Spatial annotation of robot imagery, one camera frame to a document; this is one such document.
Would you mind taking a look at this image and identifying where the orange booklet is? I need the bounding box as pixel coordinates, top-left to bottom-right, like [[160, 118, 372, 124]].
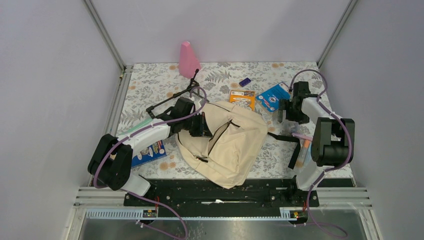
[[229, 90, 256, 111]]

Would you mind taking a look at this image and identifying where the green tube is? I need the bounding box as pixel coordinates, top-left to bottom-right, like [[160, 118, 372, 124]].
[[117, 118, 152, 136]]

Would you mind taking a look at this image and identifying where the beige canvas backpack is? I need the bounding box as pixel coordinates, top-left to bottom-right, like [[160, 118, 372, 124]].
[[174, 100, 302, 190]]

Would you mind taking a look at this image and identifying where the pink cone-shaped object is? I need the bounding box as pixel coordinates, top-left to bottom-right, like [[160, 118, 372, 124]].
[[178, 41, 202, 79]]

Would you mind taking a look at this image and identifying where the black compass tool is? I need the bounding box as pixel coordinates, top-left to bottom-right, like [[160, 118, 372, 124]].
[[145, 68, 200, 119]]

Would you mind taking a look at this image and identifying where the blue picture book left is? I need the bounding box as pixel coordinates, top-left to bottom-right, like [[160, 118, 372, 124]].
[[131, 140, 167, 168]]

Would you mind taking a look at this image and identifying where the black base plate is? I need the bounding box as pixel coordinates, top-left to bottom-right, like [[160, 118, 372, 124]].
[[124, 178, 355, 218]]

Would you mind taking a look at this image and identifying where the small purple box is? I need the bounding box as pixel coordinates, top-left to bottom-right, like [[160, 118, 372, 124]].
[[239, 77, 252, 87]]

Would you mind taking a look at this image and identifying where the clear pen pack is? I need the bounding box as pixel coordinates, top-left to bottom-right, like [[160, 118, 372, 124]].
[[293, 139, 312, 174]]

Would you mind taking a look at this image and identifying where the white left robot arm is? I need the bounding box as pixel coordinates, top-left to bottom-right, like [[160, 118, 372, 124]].
[[87, 94, 212, 206]]

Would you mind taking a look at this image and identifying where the blue booklet right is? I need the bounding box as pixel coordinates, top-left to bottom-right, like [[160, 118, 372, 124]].
[[255, 82, 290, 113]]

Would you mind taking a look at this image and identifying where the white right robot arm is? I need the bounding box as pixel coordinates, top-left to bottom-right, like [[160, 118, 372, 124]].
[[277, 77, 355, 206]]

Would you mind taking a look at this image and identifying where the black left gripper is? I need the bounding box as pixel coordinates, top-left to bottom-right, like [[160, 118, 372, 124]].
[[182, 111, 213, 138]]

